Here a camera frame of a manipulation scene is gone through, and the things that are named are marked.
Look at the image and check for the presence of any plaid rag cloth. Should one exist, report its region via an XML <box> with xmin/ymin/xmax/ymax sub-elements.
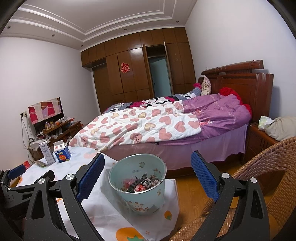
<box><xmin>140</xmin><ymin>174</ymin><xmax>160</xmax><ymax>192</ymax></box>

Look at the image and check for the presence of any pink plastic bag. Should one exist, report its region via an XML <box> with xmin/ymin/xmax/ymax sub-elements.
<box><xmin>122</xmin><ymin>178</ymin><xmax>137</xmax><ymax>191</ymax></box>

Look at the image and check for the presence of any black scouring pad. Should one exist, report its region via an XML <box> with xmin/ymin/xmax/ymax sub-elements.
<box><xmin>128</xmin><ymin>179</ymin><xmax>143</xmax><ymax>192</ymax></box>

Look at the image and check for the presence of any light blue trash bin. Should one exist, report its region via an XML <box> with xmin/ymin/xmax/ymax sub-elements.
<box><xmin>108</xmin><ymin>154</ymin><xmax>167</xmax><ymax>215</ymax></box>

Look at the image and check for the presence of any small flat packet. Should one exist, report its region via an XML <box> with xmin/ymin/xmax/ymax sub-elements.
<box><xmin>35</xmin><ymin>160</ymin><xmax>48</xmax><ymax>167</ymax></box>

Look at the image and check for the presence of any tall white milk carton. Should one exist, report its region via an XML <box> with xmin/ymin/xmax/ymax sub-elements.
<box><xmin>39</xmin><ymin>141</ymin><xmax>55</xmax><ymax>165</ymax></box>

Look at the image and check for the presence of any blue Look milk carton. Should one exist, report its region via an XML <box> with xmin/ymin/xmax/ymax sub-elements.
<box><xmin>54</xmin><ymin>141</ymin><xmax>71</xmax><ymax>163</ymax></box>

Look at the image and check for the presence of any white fruit print tablecloth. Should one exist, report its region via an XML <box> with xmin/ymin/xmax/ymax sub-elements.
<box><xmin>18</xmin><ymin>147</ymin><xmax>179</xmax><ymax>240</ymax></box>

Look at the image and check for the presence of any wooden tv cabinet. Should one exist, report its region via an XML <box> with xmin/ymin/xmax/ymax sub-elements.
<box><xmin>29</xmin><ymin>121</ymin><xmax>83</xmax><ymax>161</ymax></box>

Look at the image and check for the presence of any wicker chair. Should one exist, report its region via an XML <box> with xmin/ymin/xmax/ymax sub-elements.
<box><xmin>173</xmin><ymin>138</ymin><xmax>295</xmax><ymax>240</ymax></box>

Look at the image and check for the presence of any television with patchwork cover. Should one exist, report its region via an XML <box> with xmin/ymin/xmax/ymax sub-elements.
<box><xmin>28</xmin><ymin>97</ymin><xmax>64</xmax><ymax>132</ymax></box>

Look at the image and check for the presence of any wooden nightstand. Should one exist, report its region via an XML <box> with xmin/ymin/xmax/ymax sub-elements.
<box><xmin>242</xmin><ymin>123</ymin><xmax>278</xmax><ymax>164</ymax></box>

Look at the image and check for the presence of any purple bed cover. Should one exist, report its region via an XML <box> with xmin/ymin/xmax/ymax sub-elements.
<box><xmin>105</xmin><ymin>94</ymin><xmax>251</xmax><ymax>170</ymax></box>

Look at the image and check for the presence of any red pillow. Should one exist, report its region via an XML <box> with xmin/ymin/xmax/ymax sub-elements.
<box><xmin>219</xmin><ymin>87</ymin><xmax>252</xmax><ymax>116</ymax></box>

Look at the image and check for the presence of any wooden bed headboard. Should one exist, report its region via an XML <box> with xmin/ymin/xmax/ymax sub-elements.
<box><xmin>201</xmin><ymin>60</ymin><xmax>274</xmax><ymax>122</ymax></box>

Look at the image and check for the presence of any heart print white quilt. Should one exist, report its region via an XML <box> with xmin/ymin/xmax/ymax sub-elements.
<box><xmin>69</xmin><ymin>101</ymin><xmax>201</xmax><ymax>152</ymax></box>

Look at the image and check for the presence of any floral pillow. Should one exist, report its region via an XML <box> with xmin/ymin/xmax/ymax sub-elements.
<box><xmin>201</xmin><ymin>76</ymin><xmax>211</xmax><ymax>96</ymax></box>

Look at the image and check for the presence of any red double happiness sticker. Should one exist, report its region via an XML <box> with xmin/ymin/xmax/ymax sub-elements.
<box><xmin>120</xmin><ymin>62</ymin><xmax>130</xmax><ymax>74</ymax></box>

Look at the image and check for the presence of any brown wooden wardrobe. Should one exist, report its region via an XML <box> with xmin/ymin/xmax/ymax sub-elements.
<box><xmin>81</xmin><ymin>28</ymin><xmax>196</xmax><ymax>113</ymax></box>

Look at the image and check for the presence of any wall power socket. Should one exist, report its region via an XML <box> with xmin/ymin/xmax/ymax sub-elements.
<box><xmin>21</xmin><ymin>111</ymin><xmax>27</xmax><ymax>118</ymax></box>

